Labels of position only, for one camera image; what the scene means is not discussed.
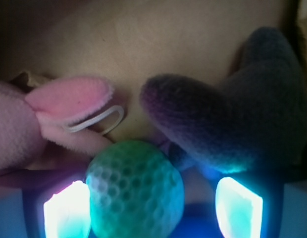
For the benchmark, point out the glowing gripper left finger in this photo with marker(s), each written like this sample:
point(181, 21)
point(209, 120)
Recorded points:
point(44, 204)

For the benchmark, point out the green dimpled foam ball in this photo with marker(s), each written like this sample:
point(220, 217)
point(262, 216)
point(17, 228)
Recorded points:
point(135, 192)

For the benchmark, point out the brown paper lined box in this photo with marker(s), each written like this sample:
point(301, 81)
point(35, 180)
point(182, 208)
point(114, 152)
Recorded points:
point(129, 41)

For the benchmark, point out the blue plastic toy bottle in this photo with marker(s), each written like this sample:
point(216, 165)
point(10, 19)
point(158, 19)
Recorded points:
point(199, 221)

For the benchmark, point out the pink plush bunny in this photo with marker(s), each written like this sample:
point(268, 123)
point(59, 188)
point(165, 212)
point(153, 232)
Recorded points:
point(60, 111)

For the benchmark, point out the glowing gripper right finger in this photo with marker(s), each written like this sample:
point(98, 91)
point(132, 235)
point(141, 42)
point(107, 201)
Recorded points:
point(262, 205)

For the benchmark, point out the grey plush bunny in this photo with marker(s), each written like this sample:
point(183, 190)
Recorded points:
point(254, 119)

